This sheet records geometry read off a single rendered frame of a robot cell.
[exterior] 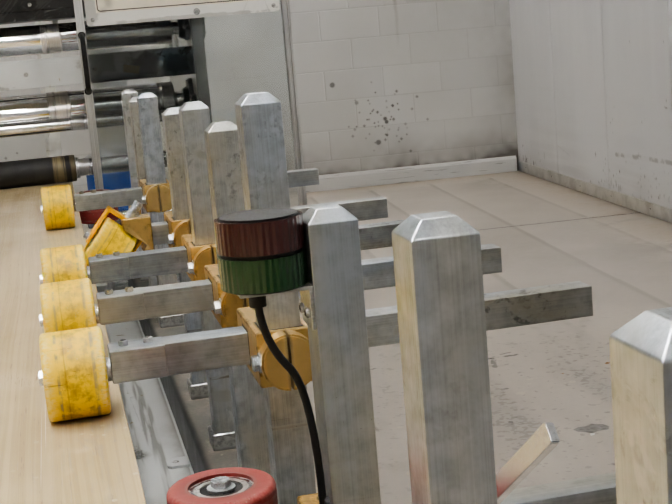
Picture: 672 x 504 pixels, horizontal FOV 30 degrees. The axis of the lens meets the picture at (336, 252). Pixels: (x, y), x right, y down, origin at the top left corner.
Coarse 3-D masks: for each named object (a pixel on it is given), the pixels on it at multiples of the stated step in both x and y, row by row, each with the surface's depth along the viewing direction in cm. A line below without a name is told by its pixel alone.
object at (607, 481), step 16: (576, 480) 99; (592, 480) 99; (608, 480) 98; (512, 496) 97; (528, 496) 96; (544, 496) 96; (560, 496) 96; (576, 496) 96; (592, 496) 97; (608, 496) 97
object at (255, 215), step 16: (272, 208) 87; (288, 208) 86; (224, 256) 84; (272, 256) 82; (304, 288) 84; (256, 304) 85; (304, 304) 87; (304, 320) 88; (272, 352) 86; (288, 368) 86; (304, 400) 87; (320, 464) 88; (320, 480) 88; (320, 496) 88
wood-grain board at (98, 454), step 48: (0, 240) 225; (48, 240) 220; (0, 288) 179; (96, 288) 173; (0, 336) 148; (0, 384) 127; (0, 432) 111; (48, 432) 110; (96, 432) 108; (0, 480) 98; (48, 480) 97; (96, 480) 96
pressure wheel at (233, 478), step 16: (192, 480) 93; (208, 480) 93; (224, 480) 91; (240, 480) 93; (256, 480) 92; (272, 480) 91; (176, 496) 90; (192, 496) 89; (208, 496) 90; (224, 496) 90; (240, 496) 89; (256, 496) 89; (272, 496) 90
